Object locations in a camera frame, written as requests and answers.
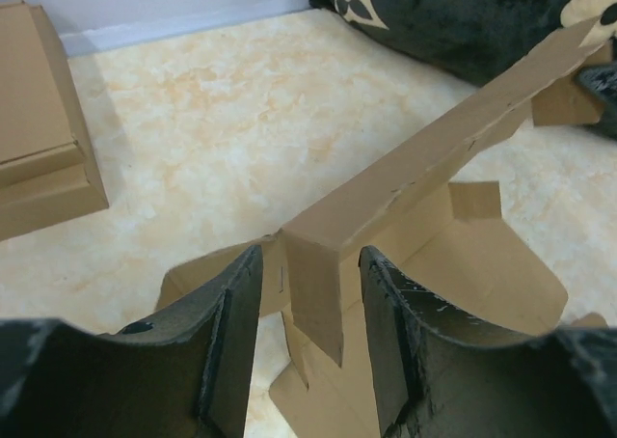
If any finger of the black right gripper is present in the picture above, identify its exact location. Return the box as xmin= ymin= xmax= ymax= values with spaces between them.
xmin=576 ymin=62 xmax=617 ymax=105

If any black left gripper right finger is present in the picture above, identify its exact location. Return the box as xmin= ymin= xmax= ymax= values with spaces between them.
xmin=359 ymin=246 xmax=616 ymax=437

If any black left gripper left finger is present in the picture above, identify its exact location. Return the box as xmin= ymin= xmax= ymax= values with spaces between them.
xmin=1 ymin=245 xmax=263 ymax=437

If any brown cardboard box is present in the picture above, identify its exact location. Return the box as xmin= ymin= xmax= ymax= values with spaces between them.
xmin=160 ymin=19 xmax=611 ymax=437

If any large folded cardboard box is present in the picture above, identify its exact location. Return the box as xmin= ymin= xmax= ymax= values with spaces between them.
xmin=0 ymin=3 xmax=110 ymax=240

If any small folded cardboard box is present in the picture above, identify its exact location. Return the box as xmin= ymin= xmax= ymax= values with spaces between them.
xmin=1 ymin=1 xmax=84 ymax=167

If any black floral plush pillow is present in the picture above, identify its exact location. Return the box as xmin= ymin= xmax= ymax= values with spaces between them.
xmin=309 ymin=0 xmax=616 ymax=87

